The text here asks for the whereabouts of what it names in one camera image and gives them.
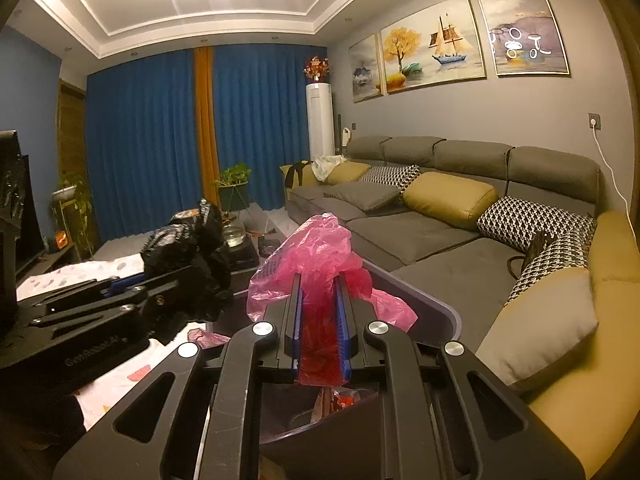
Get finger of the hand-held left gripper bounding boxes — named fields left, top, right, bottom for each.
left=17, top=272, right=147, bottom=314
left=35, top=287, right=171, bottom=342

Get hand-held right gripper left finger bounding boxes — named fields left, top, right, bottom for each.
left=52, top=272, right=306, bottom=480

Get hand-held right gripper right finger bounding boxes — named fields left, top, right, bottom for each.
left=335, top=272, right=586, bottom=480

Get black plastic bag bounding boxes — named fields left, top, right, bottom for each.
left=140, top=199, right=233, bottom=346

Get grey trash bin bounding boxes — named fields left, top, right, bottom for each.
left=257, top=259, right=462, bottom=466

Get white printed blanket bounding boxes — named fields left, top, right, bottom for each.
left=15, top=252, right=223, bottom=433

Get dark television stand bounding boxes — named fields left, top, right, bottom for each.
left=15, top=242, right=83, bottom=282

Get red crumpled wrapper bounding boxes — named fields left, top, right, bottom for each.
left=330, top=387, right=362, bottom=411

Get trailing plant on shelf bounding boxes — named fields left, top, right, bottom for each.
left=50, top=172, right=96, bottom=261

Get glass teapot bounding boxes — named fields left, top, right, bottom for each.
left=220, top=220, right=251, bottom=251

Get black television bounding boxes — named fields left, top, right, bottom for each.
left=15, top=154, right=47, bottom=276

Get grey sectional sofa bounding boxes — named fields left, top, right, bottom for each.
left=280, top=135, right=640, bottom=480

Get grey flat cushion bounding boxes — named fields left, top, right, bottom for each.
left=332, top=181, right=401, bottom=212

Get wide blue curtain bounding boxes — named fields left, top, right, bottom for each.
left=86, top=49, right=201, bottom=240

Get small yellow pillow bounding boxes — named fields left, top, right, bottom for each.
left=325, top=162, right=372, bottom=186

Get potted plant on stand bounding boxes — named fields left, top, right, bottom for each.
left=215, top=162, right=252, bottom=222

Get small houndstooth pillow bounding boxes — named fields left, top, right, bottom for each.
left=360, top=164, right=422, bottom=193

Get white cloth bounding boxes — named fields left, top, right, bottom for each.
left=312, top=155, right=348, bottom=181

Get large yellow pillow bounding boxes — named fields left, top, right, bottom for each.
left=402, top=172, right=500, bottom=232

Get orange curtain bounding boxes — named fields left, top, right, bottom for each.
left=192, top=46, right=222, bottom=206

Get narrow blue curtain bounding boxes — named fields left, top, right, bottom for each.
left=212, top=42, right=329, bottom=211

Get white standing air conditioner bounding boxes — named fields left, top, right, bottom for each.
left=305, top=82, right=336, bottom=161

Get dark pouch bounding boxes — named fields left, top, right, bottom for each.
left=507, top=232, right=552, bottom=279

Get large houndstooth pillow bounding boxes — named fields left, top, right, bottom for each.
left=477, top=196, right=598, bottom=253

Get red flower decoration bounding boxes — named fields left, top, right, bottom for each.
left=303, top=54, right=332, bottom=83

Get small framed painting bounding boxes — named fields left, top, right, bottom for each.
left=348, top=34, right=385, bottom=104

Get sailboat framed painting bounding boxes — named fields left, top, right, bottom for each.
left=380, top=0, right=487, bottom=96

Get abstract framed painting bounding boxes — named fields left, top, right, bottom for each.
left=474, top=0, right=572, bottom=78

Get white charging cable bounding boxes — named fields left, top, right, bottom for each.
left=592, top=122, right=638, bottom=246

